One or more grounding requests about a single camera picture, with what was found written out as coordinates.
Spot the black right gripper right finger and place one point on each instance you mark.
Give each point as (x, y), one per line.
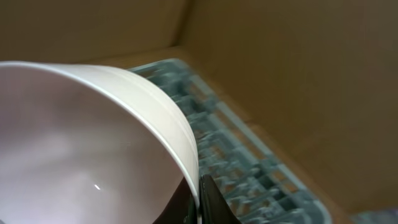
(213, 207)

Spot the grey dish rack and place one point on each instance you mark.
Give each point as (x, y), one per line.
(257, 186)

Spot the white bowl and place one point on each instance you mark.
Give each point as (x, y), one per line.
(91, 144)

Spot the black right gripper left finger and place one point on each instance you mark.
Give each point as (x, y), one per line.
(177, 208)

